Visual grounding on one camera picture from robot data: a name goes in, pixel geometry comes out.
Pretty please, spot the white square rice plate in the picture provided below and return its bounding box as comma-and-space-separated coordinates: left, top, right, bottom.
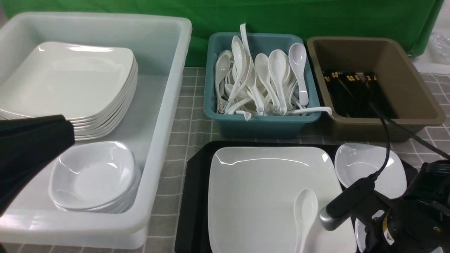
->
207, 146, 342, 253

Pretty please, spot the white ceramic soup spoon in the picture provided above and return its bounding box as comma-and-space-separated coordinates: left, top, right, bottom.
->
294, 188, 318, 253

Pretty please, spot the small white bowl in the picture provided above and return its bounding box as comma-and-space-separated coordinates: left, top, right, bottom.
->
334, 143, 407, 199
354, 210, 385, 253

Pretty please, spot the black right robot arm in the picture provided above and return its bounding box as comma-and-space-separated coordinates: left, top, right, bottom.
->
364, 160, 450, 253

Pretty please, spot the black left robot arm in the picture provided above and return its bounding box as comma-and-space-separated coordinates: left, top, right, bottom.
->
0, 115, 75, 215

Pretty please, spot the teal plastic spoon bin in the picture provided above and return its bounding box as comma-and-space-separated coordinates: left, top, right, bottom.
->
204, 32, 321, 139

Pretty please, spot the pile of white soup spoons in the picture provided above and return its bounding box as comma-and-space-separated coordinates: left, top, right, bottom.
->
213, 24, 333, 121

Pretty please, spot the large translucent white tub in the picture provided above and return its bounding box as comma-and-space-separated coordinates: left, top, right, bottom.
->
1, 12, 192, 249

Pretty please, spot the black serving tray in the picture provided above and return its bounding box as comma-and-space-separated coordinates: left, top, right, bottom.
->
174, 141, 419, 253

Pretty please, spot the stack of small white bowls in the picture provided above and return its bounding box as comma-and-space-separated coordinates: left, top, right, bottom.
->
48, 141, 142, 214

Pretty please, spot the stack of white square plates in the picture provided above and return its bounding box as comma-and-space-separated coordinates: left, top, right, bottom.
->
0, 41, 138, 141

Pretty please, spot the pile of black chopsticks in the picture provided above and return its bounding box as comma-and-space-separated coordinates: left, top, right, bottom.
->
323, 70, 398, 119

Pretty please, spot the brown plastic chopstick bin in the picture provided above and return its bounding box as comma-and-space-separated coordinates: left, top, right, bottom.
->
307, 36, 446, 142

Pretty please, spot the grey checked tablecloth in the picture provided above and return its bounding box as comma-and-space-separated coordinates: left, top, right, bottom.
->
4, 67, 450, 253

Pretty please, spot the green backdrop cloth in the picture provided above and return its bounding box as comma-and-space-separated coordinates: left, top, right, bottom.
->
1, 0, 443, 67

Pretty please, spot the clear plastic bag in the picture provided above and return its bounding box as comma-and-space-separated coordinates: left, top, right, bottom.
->
429, 32, 450, 65

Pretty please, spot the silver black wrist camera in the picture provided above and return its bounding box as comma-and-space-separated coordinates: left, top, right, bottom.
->
319, 175, 375, 232

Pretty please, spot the black camera cable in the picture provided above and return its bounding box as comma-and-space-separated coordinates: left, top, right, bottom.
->
330, 76, 450, 181

